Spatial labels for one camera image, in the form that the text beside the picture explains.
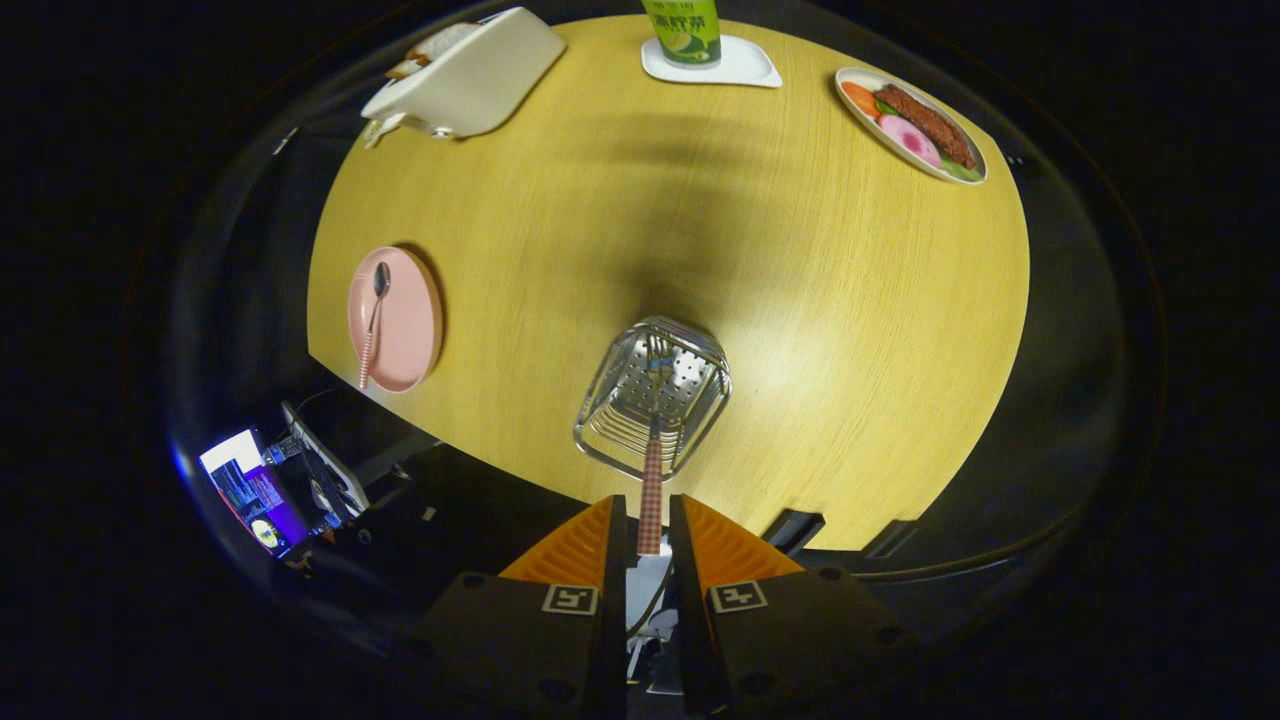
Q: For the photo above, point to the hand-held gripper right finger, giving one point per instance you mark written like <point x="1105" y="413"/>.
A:
<point x="682" y="600"/>

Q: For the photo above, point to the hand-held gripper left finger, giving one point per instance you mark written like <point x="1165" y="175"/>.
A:
<point x="617" y="600"/>

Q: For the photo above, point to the grey flat device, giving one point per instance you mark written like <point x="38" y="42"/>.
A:
<point x="330" y="470"/>

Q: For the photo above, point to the pink round plate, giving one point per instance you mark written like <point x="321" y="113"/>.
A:
<point x="410" y="320"/>

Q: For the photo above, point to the white oval food plate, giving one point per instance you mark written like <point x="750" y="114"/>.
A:
<point x="868" y="125"/>

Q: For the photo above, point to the green lettuce leaf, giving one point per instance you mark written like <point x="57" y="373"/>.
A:
<point x="962" y="170"/>

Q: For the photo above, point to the pink ham slice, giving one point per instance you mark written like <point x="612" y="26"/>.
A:
<point x="910" y="140"/>

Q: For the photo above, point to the orange carrot slice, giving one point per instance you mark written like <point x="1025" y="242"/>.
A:
<point x="858" y="98"/>

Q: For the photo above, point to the white toaster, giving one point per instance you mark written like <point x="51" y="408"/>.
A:
<point x="480" y="80"/>

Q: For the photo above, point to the white square coaster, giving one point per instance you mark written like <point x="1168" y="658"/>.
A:
<point x="750" y="66"/>

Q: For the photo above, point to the brown meat strip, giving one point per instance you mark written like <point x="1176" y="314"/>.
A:
<point x="930" y="122"/>

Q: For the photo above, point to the green label drink bottle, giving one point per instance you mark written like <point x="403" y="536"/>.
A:
<point x="682" y="30"/>

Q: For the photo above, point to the bread slice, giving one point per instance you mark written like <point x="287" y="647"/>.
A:
<point x="405" y="68"/>
<point x="445" y="40"/>

